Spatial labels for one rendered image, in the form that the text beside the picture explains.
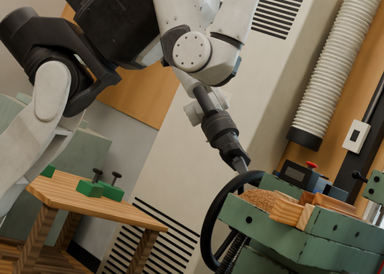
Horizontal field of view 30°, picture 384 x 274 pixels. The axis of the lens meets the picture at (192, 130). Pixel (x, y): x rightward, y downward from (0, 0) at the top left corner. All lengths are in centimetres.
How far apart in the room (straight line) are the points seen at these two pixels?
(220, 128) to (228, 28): 62
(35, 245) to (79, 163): 114
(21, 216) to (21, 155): 190
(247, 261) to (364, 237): 25
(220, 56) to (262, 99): 175
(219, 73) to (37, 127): 52
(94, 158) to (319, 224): 253
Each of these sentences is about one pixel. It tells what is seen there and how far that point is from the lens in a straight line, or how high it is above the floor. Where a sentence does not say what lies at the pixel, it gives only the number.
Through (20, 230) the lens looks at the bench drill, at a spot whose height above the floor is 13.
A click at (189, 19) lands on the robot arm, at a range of 139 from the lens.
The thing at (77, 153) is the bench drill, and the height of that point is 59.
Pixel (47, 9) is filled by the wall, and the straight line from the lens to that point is 458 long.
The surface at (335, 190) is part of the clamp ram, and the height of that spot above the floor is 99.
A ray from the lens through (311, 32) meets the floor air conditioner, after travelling 317.
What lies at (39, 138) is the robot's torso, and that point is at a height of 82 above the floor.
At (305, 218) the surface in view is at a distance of 135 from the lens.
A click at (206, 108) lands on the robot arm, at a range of 193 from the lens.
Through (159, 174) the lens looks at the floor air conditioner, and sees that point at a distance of 332.
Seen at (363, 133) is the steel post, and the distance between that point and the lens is 303.
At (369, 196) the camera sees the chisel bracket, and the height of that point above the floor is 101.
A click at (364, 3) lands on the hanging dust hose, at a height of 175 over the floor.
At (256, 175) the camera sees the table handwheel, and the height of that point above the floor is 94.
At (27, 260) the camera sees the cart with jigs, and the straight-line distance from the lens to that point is 267.
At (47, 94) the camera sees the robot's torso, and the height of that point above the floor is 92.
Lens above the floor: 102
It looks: 1 degrees down
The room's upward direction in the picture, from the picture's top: 24 degrees clockwise
